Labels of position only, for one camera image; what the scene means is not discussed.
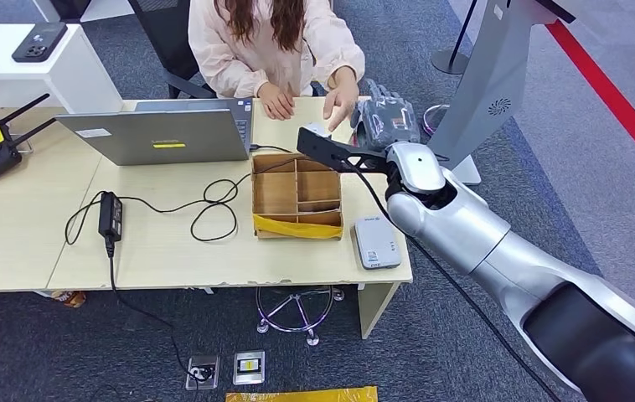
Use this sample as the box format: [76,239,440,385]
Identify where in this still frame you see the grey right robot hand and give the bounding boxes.
[350,78,422,152]

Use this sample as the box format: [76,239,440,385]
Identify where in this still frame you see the person's right hand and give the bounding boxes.
[256,81,297,121]

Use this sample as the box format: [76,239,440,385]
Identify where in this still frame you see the person's left hand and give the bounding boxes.
[322,66,361,133]

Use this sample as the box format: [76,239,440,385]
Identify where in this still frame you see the person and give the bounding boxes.
[187,0,367,134]

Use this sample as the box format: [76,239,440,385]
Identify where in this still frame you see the white card reader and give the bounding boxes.
[353,216,403,271]

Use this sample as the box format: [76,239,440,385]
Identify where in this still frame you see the round chrome base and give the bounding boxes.
[422,103,452,137]

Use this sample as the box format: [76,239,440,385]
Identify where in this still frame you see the wooden compartment box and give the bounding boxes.
[250,152,345,240]

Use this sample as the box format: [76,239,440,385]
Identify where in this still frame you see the grey kiosk stand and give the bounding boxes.
[427,0,578,187]

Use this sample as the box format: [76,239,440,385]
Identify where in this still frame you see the grey laptop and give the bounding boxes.
[55,98,256,167]

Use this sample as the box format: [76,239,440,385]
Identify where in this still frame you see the black office chair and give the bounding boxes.
[127,0,219,100]

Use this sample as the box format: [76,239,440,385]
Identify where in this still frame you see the black power adapter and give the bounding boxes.
[98,191,124,245]

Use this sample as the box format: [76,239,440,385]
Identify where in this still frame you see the chrome stool base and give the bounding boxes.
[255,284,346,348]

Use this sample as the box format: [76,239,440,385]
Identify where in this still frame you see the red floor tape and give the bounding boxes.
[545,19,635,187]

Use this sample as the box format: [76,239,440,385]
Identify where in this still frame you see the black smartphone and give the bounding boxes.
[11,21,69,64]

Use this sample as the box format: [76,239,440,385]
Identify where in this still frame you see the closed steel floor outlet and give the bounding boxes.
[232,350,266,387]

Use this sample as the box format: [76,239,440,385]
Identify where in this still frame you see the steel floor outlet with plug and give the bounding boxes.
[185,354,221,392]

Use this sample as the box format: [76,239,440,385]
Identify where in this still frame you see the orange snack packet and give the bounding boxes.
[50,289,88,310]

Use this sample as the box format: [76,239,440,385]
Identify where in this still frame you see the yellow floor tape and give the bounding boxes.
[225,386,379,402]

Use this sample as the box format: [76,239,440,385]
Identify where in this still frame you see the black stanchion post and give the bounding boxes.
[431,0,479,76]

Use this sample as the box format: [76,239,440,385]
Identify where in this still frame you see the thin black looped cable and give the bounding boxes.
[64,157,302,246]

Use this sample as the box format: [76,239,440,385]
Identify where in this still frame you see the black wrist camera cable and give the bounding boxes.
[350,166,563,402]

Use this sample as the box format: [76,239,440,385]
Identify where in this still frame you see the thick black power cord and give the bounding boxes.
[105,241,213,384]

